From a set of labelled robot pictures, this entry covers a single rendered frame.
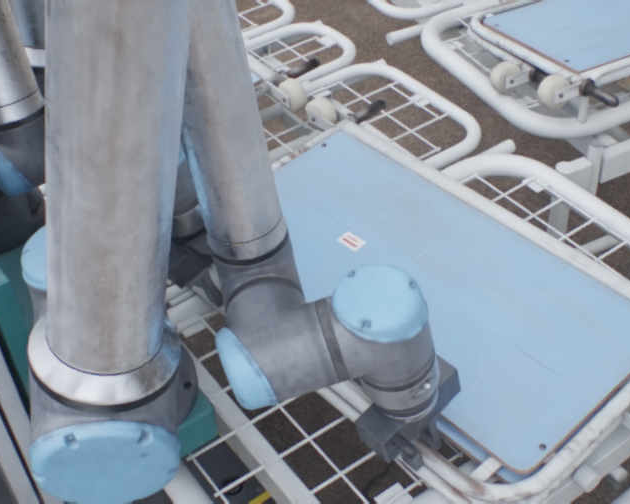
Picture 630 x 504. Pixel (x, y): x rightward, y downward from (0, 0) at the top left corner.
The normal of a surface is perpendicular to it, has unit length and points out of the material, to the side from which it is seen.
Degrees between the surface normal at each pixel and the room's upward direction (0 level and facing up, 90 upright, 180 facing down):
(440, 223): 3
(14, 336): 90
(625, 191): 0
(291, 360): 53
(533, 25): 7
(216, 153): 92
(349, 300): 9
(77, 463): 95
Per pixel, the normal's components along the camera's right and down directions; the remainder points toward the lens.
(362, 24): -0.05, -0.76
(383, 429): -0.22, -0.62
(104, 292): 0.08, 0.63
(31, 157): 0.54, 0.29
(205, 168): -0.35, 0.66
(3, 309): 0.61, 0.50
